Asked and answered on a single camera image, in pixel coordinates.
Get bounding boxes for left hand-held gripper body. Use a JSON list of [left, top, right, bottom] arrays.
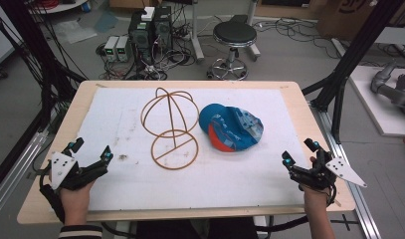
[[50, 148, 108, 192]]

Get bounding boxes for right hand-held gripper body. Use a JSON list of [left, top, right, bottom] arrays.
[[290, 151, 368, 192]]

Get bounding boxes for blue and orange cap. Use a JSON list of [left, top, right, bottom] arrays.
[[198, 103, 265, 153]]

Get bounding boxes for brown wire hat stand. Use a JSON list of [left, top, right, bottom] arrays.
[[140, 87, 200, 171]]

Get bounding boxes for person's left hand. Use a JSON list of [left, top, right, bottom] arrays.
[[58, 180, 96, 217]]

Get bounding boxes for person's right hand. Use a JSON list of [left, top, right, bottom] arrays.
[[299, 184, 333, 215]]

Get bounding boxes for white table mat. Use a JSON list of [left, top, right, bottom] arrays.
[[58, 86, 319, 212]]

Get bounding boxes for white board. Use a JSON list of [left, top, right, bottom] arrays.
[[348, 65, 405, 137]]

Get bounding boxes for grey bench power supply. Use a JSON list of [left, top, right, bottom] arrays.
[[103, 35, 120, 63], [115, 35, 131, 63]]

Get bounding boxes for clear plastic sheet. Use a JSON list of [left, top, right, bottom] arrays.
[[52, 19, 99, 45]]

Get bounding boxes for person's dark trousers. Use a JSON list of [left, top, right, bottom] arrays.
[[135, 216, 260, 239]]

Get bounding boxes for black computer tower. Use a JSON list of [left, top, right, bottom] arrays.
[[127, 13, 155, 66], [152, 5, 174, 52]]

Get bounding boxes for cardboard box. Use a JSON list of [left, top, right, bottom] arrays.
[[314, 0, 405, 42]]

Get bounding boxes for black round stool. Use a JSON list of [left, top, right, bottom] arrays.
[[206, 20, 262, 82]]

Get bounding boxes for white round table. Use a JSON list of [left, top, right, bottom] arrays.
[[28, 0, 89, 15]]

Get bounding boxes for white box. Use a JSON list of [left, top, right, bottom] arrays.
[[140, 6, 156, 23]]

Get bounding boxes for white desk leg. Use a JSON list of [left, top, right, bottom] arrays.
[[189, 0, 206, 65]]

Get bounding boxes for aluminium rail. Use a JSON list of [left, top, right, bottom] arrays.
[[0, 129, 49, 222], [309, 102, 383, 239]]

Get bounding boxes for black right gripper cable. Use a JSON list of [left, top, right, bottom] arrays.
[[255, 183, 338, 233]]

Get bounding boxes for black metal frame post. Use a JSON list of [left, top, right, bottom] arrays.
[[302, 0, 405, 144], [0, 0, 89, 133]]

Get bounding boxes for tangle of floor cables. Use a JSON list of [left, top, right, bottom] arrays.
[[95, 19, 211, 82]]

